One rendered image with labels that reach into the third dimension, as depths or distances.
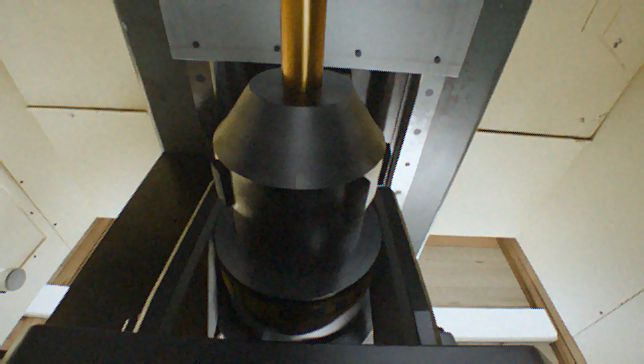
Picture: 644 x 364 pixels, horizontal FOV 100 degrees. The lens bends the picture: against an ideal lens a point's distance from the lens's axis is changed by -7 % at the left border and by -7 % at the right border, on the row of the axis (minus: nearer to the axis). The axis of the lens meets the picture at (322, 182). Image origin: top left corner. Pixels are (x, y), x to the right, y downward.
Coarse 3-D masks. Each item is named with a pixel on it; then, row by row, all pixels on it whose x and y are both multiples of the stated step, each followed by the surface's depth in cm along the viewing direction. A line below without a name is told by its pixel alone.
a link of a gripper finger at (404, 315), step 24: (384, 192) 10; (384, 216) 9; (384, 240) 8; (408, 240) 9; (384, 264) 8; (408, 264) 8; (384, 288) 8; (408, 288) 7; (384, 312) 8; (408, 312) 7; (432, 312) 7; (384, 336) 8; (408, 336) 6; (432, 336) 6
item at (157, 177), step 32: (160, 160) 59; (192, 160) 60; (160, 192) 52; (192, 192) 53; (128, 224) 46; (160, 224) 47; (96, 256) 41; (128, 256) 42; (160, 256) 42; (96, 288) 38; (128, 288) 38; (64, 320) 34; (96, 320) 35
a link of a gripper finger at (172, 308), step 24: (216, 192) 10; (192, 216) 9; (216, 216) 9; (192, 240) 8; (168, 264) 7; (192, 264) 7; (216, 264) 9; (168, 288) 7; (192, 288) 7; (216, 288) 9; (144, 312) 6; (168, 312) 6; (192, 312) 7; (216, 312) 9
